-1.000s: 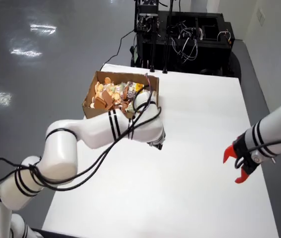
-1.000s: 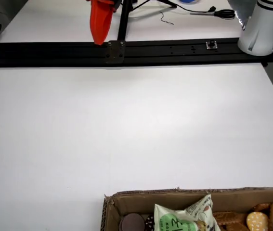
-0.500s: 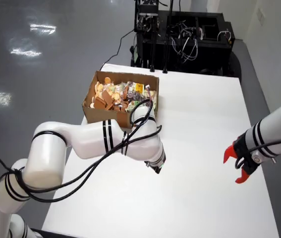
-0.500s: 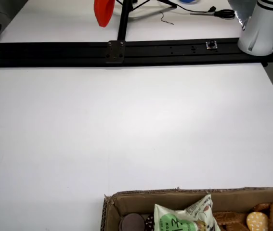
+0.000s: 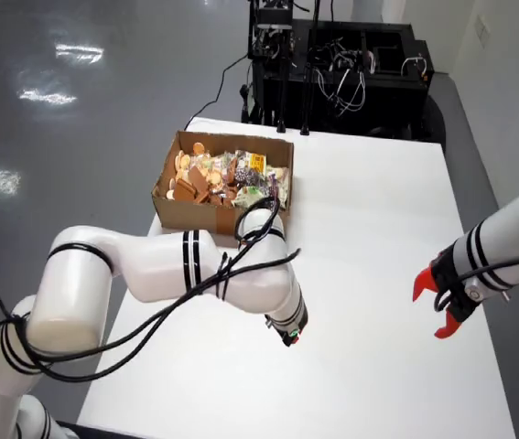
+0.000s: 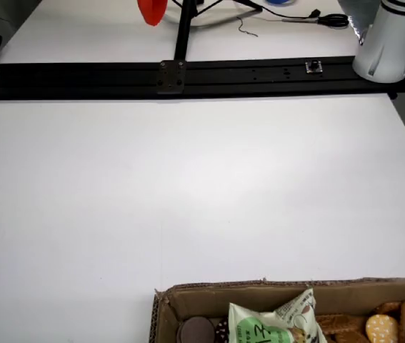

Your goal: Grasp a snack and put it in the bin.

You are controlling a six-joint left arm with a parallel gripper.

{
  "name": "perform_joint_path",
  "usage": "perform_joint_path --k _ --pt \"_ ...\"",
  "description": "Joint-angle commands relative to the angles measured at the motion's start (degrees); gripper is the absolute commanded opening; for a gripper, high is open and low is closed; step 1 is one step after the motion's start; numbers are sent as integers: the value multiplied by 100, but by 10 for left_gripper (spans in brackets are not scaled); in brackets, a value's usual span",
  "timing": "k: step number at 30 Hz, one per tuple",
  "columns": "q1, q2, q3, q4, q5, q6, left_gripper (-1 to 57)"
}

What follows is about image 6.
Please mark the green white snack pack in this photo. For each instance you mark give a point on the green white snack pack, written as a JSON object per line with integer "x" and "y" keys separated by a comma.
{"x": 259, "y": 325}

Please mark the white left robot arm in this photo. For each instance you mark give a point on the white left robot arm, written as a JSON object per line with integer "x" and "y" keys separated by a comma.
{"x": 384, "y": 46}

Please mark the black tripod pole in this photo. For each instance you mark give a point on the black tripod pole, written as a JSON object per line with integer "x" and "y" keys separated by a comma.
{"x": 184, "y": 32}

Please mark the blue tape roll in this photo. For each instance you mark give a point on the blue tape roll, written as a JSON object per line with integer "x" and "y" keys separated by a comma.
{"x": 280, "y": 1}

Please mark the black scissors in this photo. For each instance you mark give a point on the black scissors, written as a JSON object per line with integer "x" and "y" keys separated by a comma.
{"x": 316, "y": 20}

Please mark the brown cardboard box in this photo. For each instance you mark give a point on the brown cardboard box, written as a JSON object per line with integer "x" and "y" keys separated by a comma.
{"x": 216, "y": 298}

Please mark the chocolate cookie pack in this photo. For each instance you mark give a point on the chocolate cookie pack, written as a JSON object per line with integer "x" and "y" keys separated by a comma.
{"x": 195, "y": 330}
{"x": 221, "y": 332}

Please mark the orange dotted biscuit pack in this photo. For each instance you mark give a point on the orange dotted biscuit pack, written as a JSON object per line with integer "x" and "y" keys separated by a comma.
{"x": 380, "y": 327}

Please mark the dark metal bracket plate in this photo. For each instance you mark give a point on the dark metal bracket plate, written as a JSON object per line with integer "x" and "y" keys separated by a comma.
{"x": 171, "y": 76}

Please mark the black aluminium rail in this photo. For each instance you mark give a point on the black aluminium rail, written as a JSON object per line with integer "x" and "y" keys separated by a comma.
{"x": 80, "y": 80}

